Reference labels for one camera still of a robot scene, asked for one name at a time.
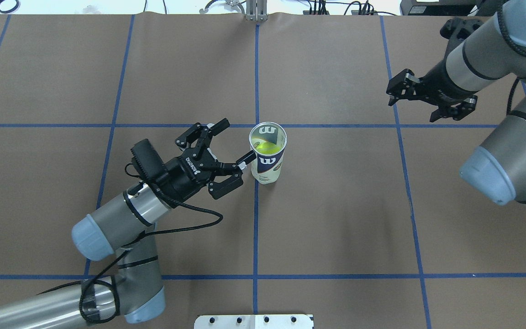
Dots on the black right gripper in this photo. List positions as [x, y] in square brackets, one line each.
[437, 83]

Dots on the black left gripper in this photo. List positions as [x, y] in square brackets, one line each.
[181, 175]

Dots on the tennis ball with Wilson logo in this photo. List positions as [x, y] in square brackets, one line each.
[266, 148]

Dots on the Wilson tennis ball can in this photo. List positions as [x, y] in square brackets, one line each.
[266, 168]

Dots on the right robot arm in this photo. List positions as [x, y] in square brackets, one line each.
[478, 54]

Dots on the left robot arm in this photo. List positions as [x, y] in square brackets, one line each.
[126, 226]

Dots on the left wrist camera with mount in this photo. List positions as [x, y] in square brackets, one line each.
[147, 162]

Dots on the aluminium frame post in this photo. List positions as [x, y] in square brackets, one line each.
[256, 10]

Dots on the white camera stand base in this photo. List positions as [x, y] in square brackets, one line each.
[255, 321]

